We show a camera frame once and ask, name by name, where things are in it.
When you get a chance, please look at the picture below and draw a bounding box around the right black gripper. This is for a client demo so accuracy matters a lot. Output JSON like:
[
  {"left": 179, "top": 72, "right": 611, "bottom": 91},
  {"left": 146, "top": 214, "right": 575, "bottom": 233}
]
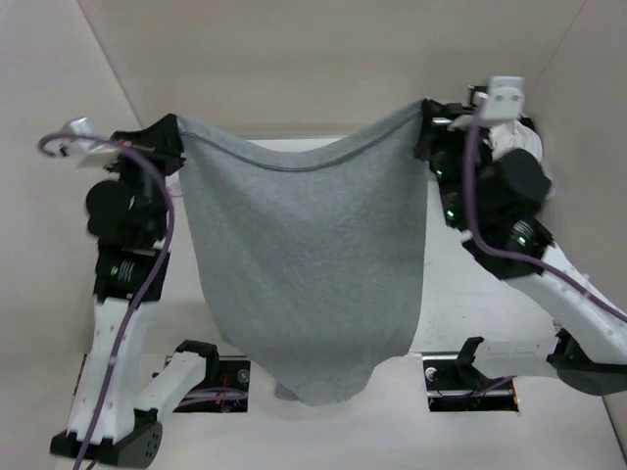
[{"left": 415, "top": 97, "right": 496, "bottom": 225}]

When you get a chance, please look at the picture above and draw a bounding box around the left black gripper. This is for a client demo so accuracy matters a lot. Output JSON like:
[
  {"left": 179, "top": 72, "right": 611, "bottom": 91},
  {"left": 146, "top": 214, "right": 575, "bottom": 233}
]
[{"left": 106, "top": 112, "right": 189, "bottom": 237}]

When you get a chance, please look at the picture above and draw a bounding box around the grey tank top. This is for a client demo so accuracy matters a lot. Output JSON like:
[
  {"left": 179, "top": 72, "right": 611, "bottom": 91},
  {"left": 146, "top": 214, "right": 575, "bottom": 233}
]
[{"left": 178, "top": 102, "right": 428, "bottom": 406}]

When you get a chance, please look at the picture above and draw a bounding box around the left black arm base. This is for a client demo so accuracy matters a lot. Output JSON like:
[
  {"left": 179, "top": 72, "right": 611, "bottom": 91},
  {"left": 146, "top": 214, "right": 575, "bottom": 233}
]
[{"left": 174, "top": 340, "right": 251, "bottom": 413}]

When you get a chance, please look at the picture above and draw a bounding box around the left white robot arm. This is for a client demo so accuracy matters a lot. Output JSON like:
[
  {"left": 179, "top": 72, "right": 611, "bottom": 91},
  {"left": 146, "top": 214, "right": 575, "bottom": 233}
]
[{"left": 38, "top": 115, "right": 220, "bottom": 469}]

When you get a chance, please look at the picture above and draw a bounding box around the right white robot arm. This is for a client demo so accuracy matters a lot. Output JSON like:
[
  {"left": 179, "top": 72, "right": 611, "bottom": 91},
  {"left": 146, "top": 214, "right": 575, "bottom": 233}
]
[{"left": 414, "top": 99, "right": 626, "bottom": 397}]

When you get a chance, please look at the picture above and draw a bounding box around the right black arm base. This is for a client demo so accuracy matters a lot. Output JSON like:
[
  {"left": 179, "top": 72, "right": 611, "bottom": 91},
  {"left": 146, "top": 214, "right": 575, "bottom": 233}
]
[{"left": 422, "top": 337, "right": 518, "bottom": 412}]

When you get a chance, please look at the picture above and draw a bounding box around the white tank top in basket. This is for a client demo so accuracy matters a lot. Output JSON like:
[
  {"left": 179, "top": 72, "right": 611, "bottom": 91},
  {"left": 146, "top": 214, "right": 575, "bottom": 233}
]
[{"left": 489, "top": 120, "right": 543, "bottom": 163}]

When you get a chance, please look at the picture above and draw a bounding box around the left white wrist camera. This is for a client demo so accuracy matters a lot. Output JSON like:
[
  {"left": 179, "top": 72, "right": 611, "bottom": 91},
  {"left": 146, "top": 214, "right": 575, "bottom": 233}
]
[{"left": 59, "top": 117, "right": 117, "bottom": 168}]

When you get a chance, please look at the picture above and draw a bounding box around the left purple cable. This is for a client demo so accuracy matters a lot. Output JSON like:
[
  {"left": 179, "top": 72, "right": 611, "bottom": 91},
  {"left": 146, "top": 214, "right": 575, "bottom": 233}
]
[{"left": 38, "top": 134, "right": 246, "bottom": 470}]

